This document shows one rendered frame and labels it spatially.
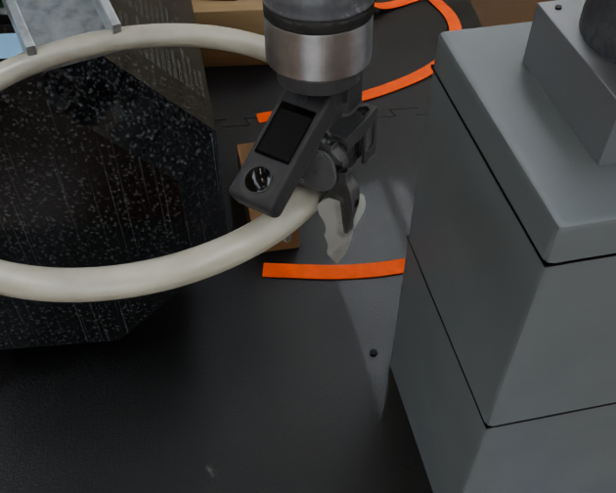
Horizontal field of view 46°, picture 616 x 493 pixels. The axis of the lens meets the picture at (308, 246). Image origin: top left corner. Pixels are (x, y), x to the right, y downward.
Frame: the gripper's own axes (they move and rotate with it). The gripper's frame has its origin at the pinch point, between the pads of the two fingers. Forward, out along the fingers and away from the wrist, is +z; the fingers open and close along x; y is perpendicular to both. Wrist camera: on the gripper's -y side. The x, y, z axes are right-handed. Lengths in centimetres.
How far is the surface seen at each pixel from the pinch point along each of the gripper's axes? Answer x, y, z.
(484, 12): 50, 206, 72
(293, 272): 42, 61, 78
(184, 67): 56, 47, 18
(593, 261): -25.1, 20.7, 7.1
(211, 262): 2.2, -12.2, -6.9
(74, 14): 48, 17, -7
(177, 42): 32.1, 19.9, -5.3
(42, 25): 49, 13, -6
